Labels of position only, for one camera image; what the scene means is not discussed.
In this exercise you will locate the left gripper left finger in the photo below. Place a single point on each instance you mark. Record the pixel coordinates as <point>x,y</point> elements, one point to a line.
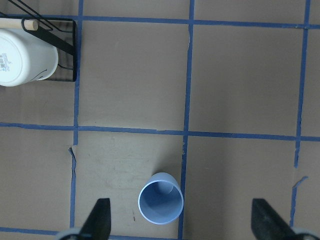
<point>96,227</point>

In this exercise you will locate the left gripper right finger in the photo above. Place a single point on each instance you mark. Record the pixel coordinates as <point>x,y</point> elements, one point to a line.
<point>267,224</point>

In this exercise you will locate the blue plastic cup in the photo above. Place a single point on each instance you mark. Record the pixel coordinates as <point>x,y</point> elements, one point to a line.
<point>161,201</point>

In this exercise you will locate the white mug inner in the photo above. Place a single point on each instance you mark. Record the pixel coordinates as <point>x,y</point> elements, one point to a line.
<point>25,58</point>

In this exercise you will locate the black wire mug rack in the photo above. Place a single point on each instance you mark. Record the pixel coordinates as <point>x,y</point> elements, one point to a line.
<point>58,32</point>

